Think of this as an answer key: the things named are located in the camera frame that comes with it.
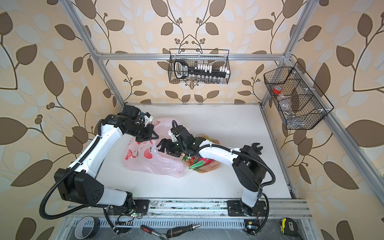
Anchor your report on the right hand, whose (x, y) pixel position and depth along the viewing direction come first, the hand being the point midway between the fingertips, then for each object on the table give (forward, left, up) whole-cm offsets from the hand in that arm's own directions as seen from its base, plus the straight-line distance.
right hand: (159, 151), depth 77 cm
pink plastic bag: (-3, +6, +1) cm, 7 cm away
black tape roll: (-30, +34, -16) cm, 48 cm away
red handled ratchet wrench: (-32, +5, -15) cm, 35 cm away
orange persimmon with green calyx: (0, -13, -7) cm, 15 cm away
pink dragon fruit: (-3, -19, -9) cm, 22 cm away
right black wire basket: (+16, -73, +17) cm, 77 cm away
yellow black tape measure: (-33, -60, -13) cm, 70 cm away
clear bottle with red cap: (+14, -64, +19) cm, 68 cm away
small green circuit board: (-32, -45, -18) cm, 58 cm away
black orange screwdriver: (-33, -8, -12) cm, 36 cm away
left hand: (+6, 0, +6) cm, 9 cm away
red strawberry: (-1, -17, -10) cm, 20 cm away
